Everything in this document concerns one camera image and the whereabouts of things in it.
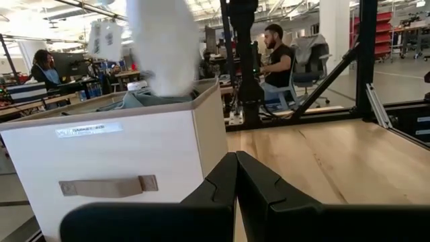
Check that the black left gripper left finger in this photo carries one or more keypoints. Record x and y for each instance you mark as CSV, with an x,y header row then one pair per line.
x,y
151,222

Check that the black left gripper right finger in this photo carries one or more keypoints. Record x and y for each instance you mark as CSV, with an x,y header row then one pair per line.
x,y
302,222

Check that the dark green garment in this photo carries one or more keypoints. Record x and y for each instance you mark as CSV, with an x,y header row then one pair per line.
x,y
141,100

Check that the white shirt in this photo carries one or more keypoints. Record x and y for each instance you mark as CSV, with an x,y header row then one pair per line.
x,y
164,47

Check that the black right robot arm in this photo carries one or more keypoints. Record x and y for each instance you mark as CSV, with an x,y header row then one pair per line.
x,y
248,67

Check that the beige fabric storage box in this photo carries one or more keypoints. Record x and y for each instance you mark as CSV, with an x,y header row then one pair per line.
x,y
117,154

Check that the white container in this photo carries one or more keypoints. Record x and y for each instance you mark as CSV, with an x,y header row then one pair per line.
x,y
136,85

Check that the silver aluminium bar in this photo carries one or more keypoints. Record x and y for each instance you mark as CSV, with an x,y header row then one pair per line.
x,y
378,106

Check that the office chair with jacket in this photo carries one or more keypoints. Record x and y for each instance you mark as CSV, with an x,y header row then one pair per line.
x,y
312,67

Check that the seated person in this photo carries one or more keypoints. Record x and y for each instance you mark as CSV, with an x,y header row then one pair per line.
x,y
280,64

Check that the black computer monitor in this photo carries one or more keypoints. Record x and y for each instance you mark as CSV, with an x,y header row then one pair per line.
x,y
67,64

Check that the blue white striped box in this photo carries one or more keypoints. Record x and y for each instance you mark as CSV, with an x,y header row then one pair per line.
x,y
27,92

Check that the person at monitor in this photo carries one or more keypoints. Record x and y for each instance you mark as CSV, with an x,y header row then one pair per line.
x,y
45,70

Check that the red bin shelf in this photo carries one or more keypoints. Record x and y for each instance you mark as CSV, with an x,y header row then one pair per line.
x,y
383,33

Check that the black metal table frame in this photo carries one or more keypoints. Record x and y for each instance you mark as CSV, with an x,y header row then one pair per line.
x,y
366,50

